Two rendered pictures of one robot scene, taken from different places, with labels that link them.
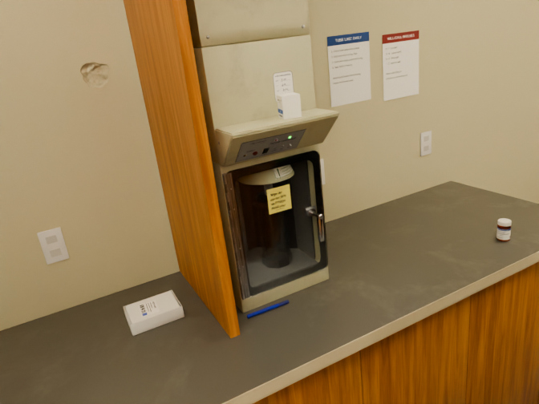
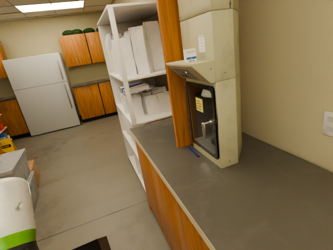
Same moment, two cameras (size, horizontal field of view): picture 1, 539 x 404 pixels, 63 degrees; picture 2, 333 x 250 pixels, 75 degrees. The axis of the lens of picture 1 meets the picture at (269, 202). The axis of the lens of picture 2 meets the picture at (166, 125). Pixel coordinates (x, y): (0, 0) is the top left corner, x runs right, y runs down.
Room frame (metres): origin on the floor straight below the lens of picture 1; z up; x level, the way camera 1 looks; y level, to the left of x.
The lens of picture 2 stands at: (1.16, -1.19, 1.61)
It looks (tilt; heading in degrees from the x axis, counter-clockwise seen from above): 20 degrees down; 97
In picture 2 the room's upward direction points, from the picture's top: 9 degrees counter-clockwise
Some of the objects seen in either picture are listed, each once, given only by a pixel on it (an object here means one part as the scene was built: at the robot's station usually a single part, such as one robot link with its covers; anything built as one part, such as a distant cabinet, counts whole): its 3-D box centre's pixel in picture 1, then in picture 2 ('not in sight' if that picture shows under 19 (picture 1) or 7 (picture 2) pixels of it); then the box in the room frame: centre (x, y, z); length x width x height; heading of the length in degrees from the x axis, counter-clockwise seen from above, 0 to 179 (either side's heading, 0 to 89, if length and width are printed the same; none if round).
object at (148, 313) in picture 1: (153, 311); not in sight; (1.18, 0.40, 0.96); 0.16 x 0.12 x 0.04; 115
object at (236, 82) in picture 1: (256, 172); (219, 90); (1.33, 0.03, 1.33); 0.32 x 0.25 x 0.77; 116
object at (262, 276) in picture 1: (281, 224); (201, 118); (1.21, -0.03, 1.19); 0.30 x 0.01 x 0.40; 115
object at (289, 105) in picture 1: (289, 105); (190, 55); (1.18, -0.08, 1.54); 0.05 x 0.05 x 0.06; 12
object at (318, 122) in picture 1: (279, 138); (188, 71); (1.16, -0.05, 1.46); 0.32 x 0.11 x 0.10; 116
